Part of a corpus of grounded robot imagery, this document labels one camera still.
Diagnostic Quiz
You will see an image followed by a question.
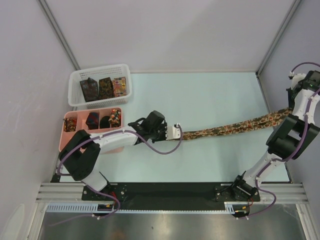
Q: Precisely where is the brown patterned long tie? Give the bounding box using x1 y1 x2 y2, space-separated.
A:
182 107 293 141

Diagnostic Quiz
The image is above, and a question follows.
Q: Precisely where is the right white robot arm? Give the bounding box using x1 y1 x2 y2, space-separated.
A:
230 70 320 202

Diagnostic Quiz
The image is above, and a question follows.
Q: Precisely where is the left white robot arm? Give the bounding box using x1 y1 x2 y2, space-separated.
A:
58 110 167 200

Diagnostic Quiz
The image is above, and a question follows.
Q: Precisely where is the colourful dotted rolled tie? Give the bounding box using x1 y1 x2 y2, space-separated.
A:
108 109 122 128

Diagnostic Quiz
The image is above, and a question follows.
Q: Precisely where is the black rolled tie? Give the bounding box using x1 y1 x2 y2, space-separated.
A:
99 115 110 129

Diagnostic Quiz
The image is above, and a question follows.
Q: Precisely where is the red colourful folded tie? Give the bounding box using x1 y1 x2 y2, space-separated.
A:
112 77 127 97

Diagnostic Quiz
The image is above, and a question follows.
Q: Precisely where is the dark brown folded tie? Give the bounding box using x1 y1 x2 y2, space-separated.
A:
98 77 114 100

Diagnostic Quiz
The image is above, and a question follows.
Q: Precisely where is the navy red striped rolled tie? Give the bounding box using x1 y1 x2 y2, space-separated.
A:
85 112 100 130

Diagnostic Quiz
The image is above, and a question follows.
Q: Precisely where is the white plastic basket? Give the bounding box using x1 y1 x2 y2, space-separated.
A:
68 63 133 109

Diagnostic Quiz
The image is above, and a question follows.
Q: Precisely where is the pink compartment tray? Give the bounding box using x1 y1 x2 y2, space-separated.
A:
58 107 125 155

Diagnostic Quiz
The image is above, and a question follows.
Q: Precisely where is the dark floral folded tie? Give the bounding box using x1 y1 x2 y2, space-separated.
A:
79 77 99 102

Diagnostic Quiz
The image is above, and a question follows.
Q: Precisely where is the red gold rolled tie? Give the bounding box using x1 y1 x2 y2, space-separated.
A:
63 117 77 132

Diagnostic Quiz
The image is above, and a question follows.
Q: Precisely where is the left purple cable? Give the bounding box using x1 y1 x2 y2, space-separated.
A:
48 123 185 227

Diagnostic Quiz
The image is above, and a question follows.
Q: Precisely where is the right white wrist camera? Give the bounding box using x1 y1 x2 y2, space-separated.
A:
288 72 306 90

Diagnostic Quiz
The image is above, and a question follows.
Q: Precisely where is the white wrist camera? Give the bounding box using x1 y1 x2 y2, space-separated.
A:
288 72 306 90
165 123 183 141

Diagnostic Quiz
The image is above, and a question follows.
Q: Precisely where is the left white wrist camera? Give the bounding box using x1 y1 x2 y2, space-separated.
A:
165 123 183 141

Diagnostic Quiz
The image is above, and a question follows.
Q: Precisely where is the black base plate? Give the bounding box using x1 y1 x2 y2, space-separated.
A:
81 181 261 213

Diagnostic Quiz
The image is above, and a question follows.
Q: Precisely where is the white cable duct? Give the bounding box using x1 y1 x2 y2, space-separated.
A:
46 202 250 215

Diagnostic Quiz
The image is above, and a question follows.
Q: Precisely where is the aluminium frame rail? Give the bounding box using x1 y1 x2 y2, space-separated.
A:
36 182 309 205

